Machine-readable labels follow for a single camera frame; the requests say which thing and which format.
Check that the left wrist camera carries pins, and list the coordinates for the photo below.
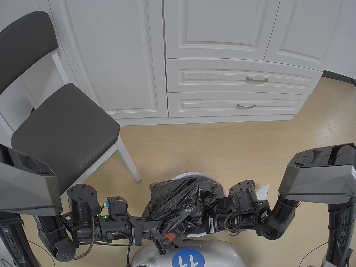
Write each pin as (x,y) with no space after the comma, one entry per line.
(118,206)

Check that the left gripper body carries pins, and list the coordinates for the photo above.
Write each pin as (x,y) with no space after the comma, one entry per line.
(116,227)

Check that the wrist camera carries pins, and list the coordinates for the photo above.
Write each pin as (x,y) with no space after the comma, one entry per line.
(224,204)
(118,206)

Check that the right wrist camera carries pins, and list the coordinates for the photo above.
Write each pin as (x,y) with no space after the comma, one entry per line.
(224,204)

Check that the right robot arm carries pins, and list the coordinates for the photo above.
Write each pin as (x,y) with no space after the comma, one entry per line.
(319,174)

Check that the black plastic bag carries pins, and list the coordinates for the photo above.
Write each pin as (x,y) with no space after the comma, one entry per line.
(172,202)

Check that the white wardrobe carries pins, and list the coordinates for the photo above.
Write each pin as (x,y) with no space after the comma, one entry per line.
(217,15)

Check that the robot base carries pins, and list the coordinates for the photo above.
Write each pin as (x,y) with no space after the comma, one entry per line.
(217,252)

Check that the white trash bin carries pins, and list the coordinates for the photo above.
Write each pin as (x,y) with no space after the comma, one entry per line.
(194,174)

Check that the white printed wrapper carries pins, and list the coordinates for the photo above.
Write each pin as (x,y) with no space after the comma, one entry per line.
(262,193)

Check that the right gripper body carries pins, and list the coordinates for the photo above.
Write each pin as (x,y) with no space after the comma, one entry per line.
(222,223)

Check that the white chair grey cushions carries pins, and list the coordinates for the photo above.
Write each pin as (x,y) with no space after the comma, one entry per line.
(69,126)

